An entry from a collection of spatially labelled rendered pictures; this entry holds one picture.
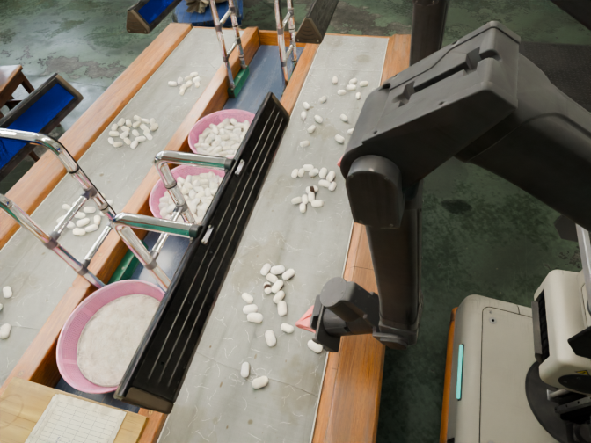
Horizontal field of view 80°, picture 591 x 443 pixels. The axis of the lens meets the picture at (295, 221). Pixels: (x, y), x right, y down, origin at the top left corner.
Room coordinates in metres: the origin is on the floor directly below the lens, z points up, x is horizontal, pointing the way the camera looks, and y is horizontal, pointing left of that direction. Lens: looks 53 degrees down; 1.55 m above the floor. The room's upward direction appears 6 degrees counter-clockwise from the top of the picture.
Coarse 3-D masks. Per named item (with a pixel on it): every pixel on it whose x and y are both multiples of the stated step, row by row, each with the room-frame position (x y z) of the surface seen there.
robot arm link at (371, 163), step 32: (384, 160) 0.18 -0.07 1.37; (352, 192) 0.18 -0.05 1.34; (384, 192) 0.17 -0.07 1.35; (416, 192) 0.19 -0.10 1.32; (384, 224) 0.17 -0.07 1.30; (416, 224) 0.19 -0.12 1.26; (384, 256) 0.20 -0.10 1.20; (416, 256) 0.19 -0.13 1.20; (384, 288) 0.20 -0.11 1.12; (416, 288) 0.19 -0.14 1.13; (384, 320) 0.19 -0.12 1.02; (416, 320) 0.17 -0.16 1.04
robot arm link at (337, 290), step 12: (324, 288) 0.27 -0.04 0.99; (336, 288) 0.26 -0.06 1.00; (348, 288) 0.25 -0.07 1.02; (360, 288) 0.25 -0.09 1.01; (324, 300) 0.24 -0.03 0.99; (336, 300) 0.23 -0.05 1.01; (348, 300) 0.23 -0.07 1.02; (360, 300) 0.23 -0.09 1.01; (372, 300) 0.24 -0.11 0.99; (336, 312) 0.22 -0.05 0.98; (348, 312) 0.22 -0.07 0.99; (360, 312) 0.22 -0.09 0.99; (372, 312) 0.22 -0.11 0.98; (372, 324) 0.20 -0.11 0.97; (372, 336) 0.19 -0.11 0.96; (384, 336) 0.18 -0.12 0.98; (396, 336) 0.17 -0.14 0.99; (396, 348) 0.16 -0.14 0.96
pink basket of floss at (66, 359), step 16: (112, 288) 0.44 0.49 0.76; (128, 288) 0.44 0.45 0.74; (144, 288) 0.44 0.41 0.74; (160, 288) 0.42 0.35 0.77; (80, 304) 0.40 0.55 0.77; (80, 320) 0.37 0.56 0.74; (64, 336) 0.33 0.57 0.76; (64, 352) 0.29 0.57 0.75; (64, 368) 0.25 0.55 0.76; (80, 384) 0.22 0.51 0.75
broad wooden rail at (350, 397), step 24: (408, 48) 1.43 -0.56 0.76; (384, 72) 1.30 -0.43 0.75; (360, 240) 0.50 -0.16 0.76; (360, 264) 0.43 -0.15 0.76; (360, 336) 0.25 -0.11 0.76; (336, 360) 0.20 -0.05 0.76; (360, 360) 0.20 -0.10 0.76; (336, 384) 0.16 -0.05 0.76; (360, 384) 0.15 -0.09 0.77; (336, 408) 0.11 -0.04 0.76; (360, 408) 0.11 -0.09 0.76; (336, 432) 0.07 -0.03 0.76; (360, 432) 0.07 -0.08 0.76
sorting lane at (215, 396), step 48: (336, 48) 1.55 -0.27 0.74; (384, 48) 1.50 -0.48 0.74; (336, 96) 1.19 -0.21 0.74; (288, 144) 0.94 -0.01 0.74; (336, 144) 0.91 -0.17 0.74; (288, 192) 0.72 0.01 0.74; (336, 192) 0.70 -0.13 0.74; (288, 240) 0.54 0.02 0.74; (336, 240) 0.52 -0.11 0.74; (240, 288) 0.41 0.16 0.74; (288, 288) 0.40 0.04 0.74; (240, 336) 0.29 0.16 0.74; (288, 336) 0.28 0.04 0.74; (192, 384) 0.19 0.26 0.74; (240, 384) 0.18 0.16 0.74; (288, 384) 0.17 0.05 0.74; (192, 432) 0.10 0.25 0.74; (240, 432) 0.09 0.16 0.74; (288, 432) 0.08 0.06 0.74
